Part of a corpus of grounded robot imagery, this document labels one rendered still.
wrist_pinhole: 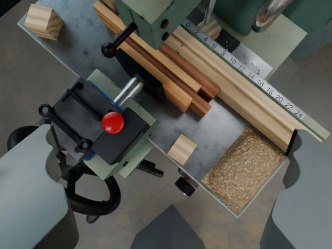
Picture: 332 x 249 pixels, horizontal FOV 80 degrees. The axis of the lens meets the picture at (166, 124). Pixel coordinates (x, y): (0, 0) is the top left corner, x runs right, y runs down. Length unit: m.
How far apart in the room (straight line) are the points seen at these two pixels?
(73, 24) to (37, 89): 1.15
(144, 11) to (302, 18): 0.26
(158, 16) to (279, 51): 0.40
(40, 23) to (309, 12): 0.46
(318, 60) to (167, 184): 1.27
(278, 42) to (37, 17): 0.54
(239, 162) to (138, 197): 1.04
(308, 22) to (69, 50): 0.44
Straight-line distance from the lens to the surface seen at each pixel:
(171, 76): 0.36
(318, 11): 0.41
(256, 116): 0.38
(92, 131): 0.31
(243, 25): 0.55
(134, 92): 0.35
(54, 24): 0.49
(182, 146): 0.36
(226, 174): 0.38
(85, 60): 0.46
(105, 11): 0.42
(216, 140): 0.40
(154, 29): 0.27
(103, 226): 1.46
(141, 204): 1.36
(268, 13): 0.33
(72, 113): 0.33
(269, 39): 0.60
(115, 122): 0.28
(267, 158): 0.40
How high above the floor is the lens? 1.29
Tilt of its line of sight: 85 degrees down
